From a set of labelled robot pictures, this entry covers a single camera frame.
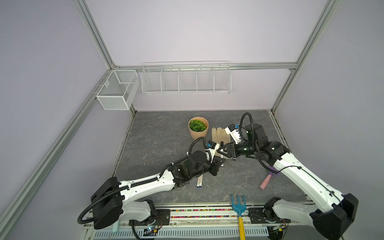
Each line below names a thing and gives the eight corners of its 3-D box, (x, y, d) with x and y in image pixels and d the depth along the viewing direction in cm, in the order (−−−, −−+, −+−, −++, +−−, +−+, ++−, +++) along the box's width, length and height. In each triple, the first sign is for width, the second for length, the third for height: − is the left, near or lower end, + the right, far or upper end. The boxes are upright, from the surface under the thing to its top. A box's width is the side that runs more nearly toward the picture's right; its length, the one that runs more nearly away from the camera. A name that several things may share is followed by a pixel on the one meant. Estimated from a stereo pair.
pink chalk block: (259, 187, 85) (260, 185, 83) (267, 174, 90) (268, 173, 87) (263, 190, 84) (264, 189, 82) (271, 177, 88) (272, 176, 86)
